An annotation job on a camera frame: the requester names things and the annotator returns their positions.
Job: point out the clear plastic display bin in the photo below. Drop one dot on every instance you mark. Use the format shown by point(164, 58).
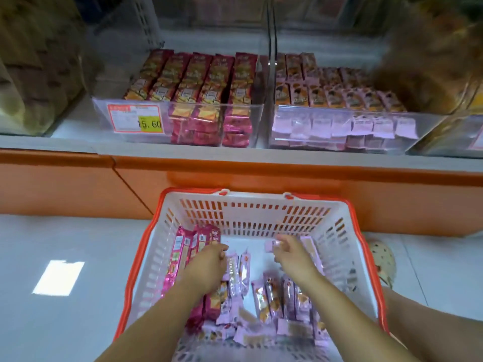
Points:
point(181, 124)
point(456, 135)
point(339, 128)

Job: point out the person's left hand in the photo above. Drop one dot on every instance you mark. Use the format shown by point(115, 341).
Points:
point(205, 267)

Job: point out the person's right forearm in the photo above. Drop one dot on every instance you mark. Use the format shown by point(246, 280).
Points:
point(351, 324)

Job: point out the white basket with orange rim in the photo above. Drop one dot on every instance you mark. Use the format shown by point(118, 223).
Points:
point(241, 216)

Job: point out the rows of dark red packets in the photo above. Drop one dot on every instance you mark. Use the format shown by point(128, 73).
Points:
point(211, 82)

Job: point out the white spotted clog shoe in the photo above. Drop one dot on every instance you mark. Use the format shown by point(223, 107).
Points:
point(384, 262)

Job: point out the magenta snack packet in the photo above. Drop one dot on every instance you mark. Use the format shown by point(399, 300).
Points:
point(176, 256)
point(205, 235)
point(213, 302)

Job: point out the stack of pale pink packets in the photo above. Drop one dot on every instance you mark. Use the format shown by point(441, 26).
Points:
point(332, 96)

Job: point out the black shelf divider post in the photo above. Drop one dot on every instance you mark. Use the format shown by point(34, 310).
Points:
point(270, 41)

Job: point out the heap of brown snacks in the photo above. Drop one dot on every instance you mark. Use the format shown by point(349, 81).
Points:
point(430, 60)

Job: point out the clear bin of brown snacks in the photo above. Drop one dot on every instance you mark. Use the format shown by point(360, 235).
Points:
point(36, 60)

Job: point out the orange shelf ledge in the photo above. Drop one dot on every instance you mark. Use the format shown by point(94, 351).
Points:
point(241, 180)

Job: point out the pile of pale pink packets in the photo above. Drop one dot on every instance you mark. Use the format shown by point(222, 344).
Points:
point(264, 297)

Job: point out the person's left forearm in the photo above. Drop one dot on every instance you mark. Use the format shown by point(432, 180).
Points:
point(158, 327)

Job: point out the red and yellow price label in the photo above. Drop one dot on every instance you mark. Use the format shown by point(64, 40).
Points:
point(135, 118)

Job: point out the pale pink snack packet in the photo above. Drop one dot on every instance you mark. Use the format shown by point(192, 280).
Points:
point(269, 245)

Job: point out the person's left fingers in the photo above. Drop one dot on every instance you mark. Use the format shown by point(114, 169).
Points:
point(223, 260)

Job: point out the person's right hand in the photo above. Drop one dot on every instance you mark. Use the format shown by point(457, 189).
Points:
point(296, 258)

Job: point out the person's right fingers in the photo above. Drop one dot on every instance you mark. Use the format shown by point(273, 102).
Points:
point(282, 249)

